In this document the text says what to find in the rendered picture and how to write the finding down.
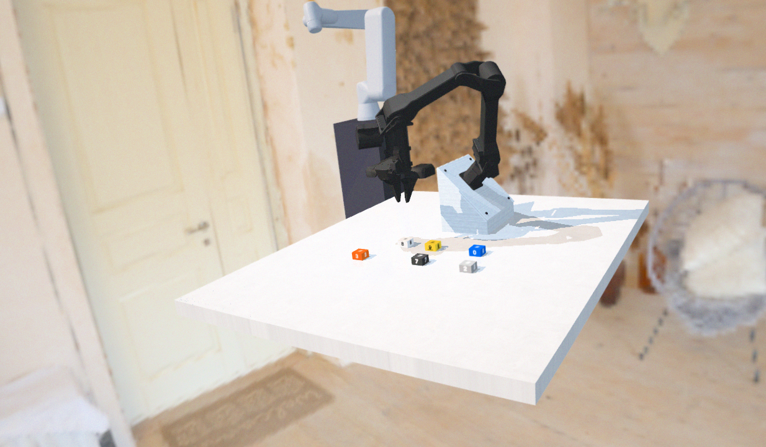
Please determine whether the yellow block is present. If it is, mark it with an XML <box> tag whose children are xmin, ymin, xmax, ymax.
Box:
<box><xmin>425</xmin><ymin>240</ymin><xmax>441</xmax><ymax>251</ymax></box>

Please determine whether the blue block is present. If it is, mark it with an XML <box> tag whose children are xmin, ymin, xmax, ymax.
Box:
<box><xmin>469</xmin><ymin>245</ymin><xmax>486</xmax><ymax>257</ymax></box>

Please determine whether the orange block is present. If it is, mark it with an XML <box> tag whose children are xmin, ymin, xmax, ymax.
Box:
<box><xmin>352</xmin><ymin>249</ymin><xmax>369</xmax><ymax>261</ymax></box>

